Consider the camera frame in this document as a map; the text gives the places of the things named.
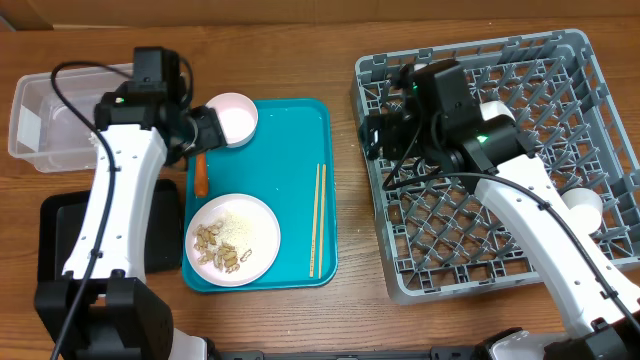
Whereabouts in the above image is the right wooden chopstick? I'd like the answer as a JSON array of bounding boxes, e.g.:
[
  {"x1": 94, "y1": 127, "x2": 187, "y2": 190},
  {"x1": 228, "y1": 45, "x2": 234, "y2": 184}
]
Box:
[{"x1": 318, "y1": 164, "x2": 326, "y2": 279}]

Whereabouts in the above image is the peanut shells pile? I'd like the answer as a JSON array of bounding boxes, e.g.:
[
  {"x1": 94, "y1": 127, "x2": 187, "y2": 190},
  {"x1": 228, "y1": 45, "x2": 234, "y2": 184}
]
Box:
[{"x1": 193, "y1": 220, "x2": 253, "y2": 274}]

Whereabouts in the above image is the white tissue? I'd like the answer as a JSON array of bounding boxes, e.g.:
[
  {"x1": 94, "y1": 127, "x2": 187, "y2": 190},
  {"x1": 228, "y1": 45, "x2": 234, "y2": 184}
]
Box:
[{"x1": 89, "y1": 132, "x2": 100, "y2": 147}]

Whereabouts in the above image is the black waste bin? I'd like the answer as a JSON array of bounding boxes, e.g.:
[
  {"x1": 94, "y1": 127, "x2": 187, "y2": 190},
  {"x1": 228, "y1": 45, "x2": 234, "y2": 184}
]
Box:
[{"x1": 37, "y1": 179, "x2": 184, "y2": 282}]

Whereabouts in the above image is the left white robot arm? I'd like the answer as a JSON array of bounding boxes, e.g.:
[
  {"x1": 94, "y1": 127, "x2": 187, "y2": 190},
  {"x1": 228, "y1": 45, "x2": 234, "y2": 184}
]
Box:
[{"x1": 34, "y1": 47, "x2": 227, "y2": 359}]

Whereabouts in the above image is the orange carrot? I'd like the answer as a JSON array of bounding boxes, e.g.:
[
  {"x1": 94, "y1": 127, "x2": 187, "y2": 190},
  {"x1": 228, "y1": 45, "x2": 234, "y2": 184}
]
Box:
[{"x1": 194, "y1": 153, "x2": 209, "y2": 198}]

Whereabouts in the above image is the clear plastic waste bin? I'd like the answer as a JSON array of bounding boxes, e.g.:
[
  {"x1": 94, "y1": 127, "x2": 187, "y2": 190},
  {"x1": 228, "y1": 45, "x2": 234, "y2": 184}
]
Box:
[{"x1": 8, "y1": 67, "x2": 125, "y2": 173}]

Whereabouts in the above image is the rice pile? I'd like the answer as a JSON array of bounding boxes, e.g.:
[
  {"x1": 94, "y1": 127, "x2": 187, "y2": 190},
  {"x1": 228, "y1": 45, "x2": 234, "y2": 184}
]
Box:
[{"x1": 218, "y1": 211, "x2": 256, "y2": 249}]

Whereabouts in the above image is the white paper cup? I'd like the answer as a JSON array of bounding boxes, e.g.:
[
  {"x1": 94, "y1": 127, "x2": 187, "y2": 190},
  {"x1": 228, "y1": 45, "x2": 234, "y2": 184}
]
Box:
[{"x1": 561, "y1": 188, "x2": 603, "y2": 234}]

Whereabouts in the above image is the teal plastic tray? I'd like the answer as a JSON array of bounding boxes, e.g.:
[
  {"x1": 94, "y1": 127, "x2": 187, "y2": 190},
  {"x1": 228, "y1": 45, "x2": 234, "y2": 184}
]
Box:
[{"x1": 207, "y1": 98, "x2": 338, "y2": 291}]

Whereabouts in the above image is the pink plate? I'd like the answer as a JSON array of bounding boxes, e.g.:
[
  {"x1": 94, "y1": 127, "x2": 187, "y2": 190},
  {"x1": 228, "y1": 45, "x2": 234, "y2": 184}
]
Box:
[{"x1": 185, "y1": 194, "x2": 281, "y2": 288}]

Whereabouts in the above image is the left wooden chopstick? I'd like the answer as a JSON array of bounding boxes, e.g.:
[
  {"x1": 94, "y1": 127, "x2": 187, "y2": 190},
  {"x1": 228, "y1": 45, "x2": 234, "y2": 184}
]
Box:
[{"x1": 309, "y1": 164, "x2": 320, "y2": 278}]

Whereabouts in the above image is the wooden chopstick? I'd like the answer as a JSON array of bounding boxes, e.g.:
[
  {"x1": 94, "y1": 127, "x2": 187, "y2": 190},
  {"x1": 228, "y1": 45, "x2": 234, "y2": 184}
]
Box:
[
  {"x1": 318, "y1": 164, "x2": 326, "y2": 279},
  {"x1": 309, "y1": 164, "x2": 320, "y2": 278}
]

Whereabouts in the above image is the white bowl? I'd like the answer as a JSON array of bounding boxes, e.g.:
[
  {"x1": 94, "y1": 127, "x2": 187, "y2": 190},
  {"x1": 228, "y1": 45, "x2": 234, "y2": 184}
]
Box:
[{"x1": 480, "y1": 100, "x2": 515, "y2": 122}]

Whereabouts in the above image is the grey dishwasher rack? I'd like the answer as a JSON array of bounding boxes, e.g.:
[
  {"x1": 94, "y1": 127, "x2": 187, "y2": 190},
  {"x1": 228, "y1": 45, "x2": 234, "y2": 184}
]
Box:
[{"x1": 351, "y1": 29, "x2": 639, "y2": 305}]

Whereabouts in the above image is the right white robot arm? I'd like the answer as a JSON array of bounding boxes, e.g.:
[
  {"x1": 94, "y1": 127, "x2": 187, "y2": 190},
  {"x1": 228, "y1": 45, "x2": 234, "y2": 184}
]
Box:
[{"x1": 359, "y1": 59, "x2": 639, "y2": 359}]

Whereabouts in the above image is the pink bowl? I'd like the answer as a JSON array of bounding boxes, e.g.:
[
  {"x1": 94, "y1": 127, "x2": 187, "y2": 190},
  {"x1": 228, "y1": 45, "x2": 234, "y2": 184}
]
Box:
[{"x1": 206, "y1": 92, "x2": 258, "y2": 148}]

